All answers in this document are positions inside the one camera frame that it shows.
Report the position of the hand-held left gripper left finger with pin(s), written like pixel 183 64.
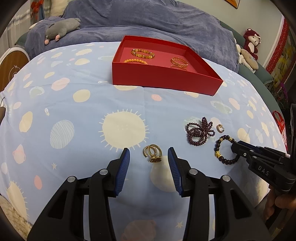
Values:
pixel 121 172

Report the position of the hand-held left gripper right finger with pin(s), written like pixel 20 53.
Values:
pixel 176 172

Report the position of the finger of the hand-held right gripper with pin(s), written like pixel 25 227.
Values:
pixel 251 146
pixel 240 150

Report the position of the red cardboard box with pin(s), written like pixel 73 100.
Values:
pixel 161 78

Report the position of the person's right hand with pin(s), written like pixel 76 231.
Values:
pixel 284 201

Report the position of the red bag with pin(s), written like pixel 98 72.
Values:
pixel 279 122

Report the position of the potted flowers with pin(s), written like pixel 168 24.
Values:
pixel 283 90

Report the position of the planet printed bed sheet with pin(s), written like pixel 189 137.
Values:
pixel 69 115

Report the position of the beige plush toy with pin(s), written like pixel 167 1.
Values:
pixel 248 59

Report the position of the red hooded plush bear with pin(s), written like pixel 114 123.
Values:
pixel 251 46

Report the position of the white fluffy blanket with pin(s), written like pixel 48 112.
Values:
pixel 9 215

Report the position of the blue-grey velvet blanket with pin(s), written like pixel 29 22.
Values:
pixel 161 20

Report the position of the round white-rimmed wooden board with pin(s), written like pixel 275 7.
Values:
pixel 11 64

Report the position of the grey plush mouse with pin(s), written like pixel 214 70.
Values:
pixel 62 27

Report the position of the white lace curtain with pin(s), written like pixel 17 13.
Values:
pixel 20 25

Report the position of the red bow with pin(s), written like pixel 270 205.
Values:
pixel 37 4

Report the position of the dark green upholstered bed frame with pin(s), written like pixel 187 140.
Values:
pixel 261 76

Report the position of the orange wall picture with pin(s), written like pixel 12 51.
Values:
pixel 233 3

